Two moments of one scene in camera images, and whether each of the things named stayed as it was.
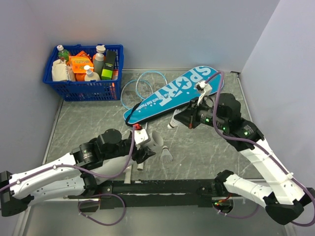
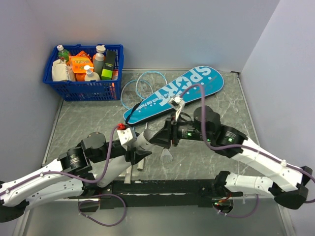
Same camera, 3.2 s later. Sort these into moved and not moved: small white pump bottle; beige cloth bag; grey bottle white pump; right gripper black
Moved: right gripper black
Not moved: small white pump bottle; grey bottle white pump; beige cloth bag
